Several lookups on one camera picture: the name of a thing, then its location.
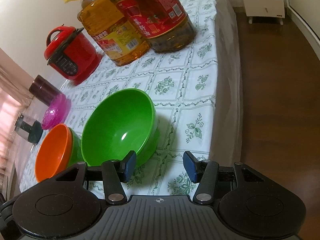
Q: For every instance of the red label oil bottle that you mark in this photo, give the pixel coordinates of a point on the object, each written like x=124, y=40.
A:
x=155, y=12

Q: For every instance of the red electric pressure cooker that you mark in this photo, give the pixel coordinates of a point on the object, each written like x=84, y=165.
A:
x=75, y=55

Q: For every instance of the white heater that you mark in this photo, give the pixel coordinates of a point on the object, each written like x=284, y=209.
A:
x=265, y=7

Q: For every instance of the brown metal canister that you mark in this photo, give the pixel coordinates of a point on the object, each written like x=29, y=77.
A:
x=45, y=88

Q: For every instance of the orange plastic bowl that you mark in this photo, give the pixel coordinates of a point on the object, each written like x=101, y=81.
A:
x=52, y=155

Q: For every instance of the large green plastic bowl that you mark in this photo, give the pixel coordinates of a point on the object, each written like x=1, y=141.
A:
x=115, y=130

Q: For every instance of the glass jar with dark contents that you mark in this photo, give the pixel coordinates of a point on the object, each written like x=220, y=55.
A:
x=32, y=132

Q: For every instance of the large pink plastic plate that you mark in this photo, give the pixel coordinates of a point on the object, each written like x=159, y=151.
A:
x=65, y=105

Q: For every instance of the small green plastic bowl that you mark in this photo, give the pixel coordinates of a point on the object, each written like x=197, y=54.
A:
x=75, y=145

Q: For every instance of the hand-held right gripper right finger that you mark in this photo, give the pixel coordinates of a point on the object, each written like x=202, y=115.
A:
x=191, y=166

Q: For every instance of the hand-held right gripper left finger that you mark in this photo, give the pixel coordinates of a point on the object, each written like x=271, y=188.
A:
x=130, y=165

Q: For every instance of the pink curtain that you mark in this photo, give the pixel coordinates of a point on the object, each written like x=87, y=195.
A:
x=7, y=110

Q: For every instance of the yellow label oil bottle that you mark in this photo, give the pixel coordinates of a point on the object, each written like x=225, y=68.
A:
x=112, y=30

